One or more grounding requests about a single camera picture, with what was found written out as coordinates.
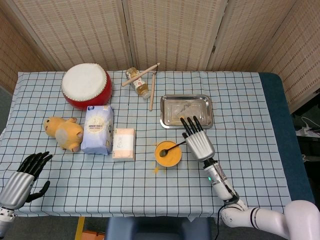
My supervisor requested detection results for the pink white Face tissue pack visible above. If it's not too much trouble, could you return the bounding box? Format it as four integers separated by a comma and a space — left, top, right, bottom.
111, 127, 136, 161

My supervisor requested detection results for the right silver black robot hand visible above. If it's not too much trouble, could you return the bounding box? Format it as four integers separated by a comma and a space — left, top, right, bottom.
180, 115, 216, 162

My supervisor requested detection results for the white cable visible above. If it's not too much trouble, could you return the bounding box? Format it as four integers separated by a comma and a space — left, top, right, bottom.
296, 116, 320, 137

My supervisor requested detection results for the wooden drumstick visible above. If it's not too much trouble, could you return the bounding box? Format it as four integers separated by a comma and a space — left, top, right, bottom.
121, 62, 161, 88
148, 71, 156, 112

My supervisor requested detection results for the plastic bottle with yellow liquid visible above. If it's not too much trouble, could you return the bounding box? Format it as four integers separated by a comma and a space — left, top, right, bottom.
125, 67, 152, 100

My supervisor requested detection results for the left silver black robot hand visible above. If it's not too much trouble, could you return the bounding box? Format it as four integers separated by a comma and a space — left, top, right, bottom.
0, 151, 54, 211

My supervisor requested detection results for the red drum with white skin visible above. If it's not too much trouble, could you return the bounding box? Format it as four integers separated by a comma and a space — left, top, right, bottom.
61, 63, 113, 111

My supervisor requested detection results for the blue tissue pack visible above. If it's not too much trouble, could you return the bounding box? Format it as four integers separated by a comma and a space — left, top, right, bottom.
80, 104, 114, 155

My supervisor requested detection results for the rectangular metal tray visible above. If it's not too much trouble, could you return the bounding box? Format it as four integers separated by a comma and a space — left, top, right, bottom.
159, 94, 214, 130

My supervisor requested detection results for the black spoon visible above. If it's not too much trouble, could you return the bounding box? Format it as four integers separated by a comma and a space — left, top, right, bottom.
158, 140, 187, 158

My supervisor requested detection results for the woven folding screen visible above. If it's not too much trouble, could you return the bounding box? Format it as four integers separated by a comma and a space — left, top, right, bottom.
0, 0, 320, 113

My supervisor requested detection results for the dark blue padded seat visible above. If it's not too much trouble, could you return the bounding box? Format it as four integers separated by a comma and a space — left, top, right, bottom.
106, 216, 212, 240

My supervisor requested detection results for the orange box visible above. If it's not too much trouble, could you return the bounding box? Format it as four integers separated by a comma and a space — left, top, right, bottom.
81, 231, 108, 240

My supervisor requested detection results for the light blue checked tablecloth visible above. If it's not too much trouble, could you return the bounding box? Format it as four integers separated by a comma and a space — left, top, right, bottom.
0, 71, 293, 218

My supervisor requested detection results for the yellow plush bear toy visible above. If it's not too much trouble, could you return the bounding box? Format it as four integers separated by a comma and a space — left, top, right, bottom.
43, 116, 84, 153

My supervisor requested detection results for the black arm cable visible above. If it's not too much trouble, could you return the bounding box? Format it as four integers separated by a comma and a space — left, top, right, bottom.
216, 184, 238, 240

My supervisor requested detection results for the beige bowl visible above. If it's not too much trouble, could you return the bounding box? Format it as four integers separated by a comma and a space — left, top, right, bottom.
154, 140, 183, 169

